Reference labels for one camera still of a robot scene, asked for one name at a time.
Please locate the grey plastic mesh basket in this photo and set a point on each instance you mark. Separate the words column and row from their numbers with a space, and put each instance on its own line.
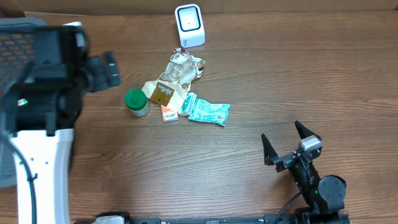
column 16, row 52

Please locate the green lid jar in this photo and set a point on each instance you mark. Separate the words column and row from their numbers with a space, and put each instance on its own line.
column 137, row 102

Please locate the clear dried mushroom bag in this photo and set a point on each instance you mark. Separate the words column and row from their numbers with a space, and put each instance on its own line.
column 183, row 68

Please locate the teal packet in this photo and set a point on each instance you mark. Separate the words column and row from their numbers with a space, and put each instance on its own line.
column 206, row 112

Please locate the brown cardboard back panel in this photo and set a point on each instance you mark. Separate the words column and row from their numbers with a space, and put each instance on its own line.
column 138, row 7

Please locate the Kleenex tissue pack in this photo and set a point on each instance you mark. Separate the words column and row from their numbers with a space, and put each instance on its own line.
column 188, row 104

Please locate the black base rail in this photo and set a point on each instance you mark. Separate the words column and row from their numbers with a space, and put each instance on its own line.
column 125, row 218

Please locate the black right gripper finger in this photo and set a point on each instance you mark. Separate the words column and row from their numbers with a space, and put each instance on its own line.
column 305, row 132
column 270, row 155

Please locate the orange tissue pack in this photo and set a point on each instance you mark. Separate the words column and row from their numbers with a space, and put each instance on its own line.
column 168, row 115

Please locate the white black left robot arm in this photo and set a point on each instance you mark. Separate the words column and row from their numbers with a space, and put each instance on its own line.
column 40, row 109

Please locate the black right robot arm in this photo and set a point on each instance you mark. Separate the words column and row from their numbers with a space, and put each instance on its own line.
column 320, row 199

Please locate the white barcode scanner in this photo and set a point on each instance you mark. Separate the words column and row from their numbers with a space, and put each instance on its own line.
column 190, row 25

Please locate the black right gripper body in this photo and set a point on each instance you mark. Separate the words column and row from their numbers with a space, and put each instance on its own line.
column 285, row 162

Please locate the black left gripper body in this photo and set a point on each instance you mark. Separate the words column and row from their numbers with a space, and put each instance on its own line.
column 97, row 78

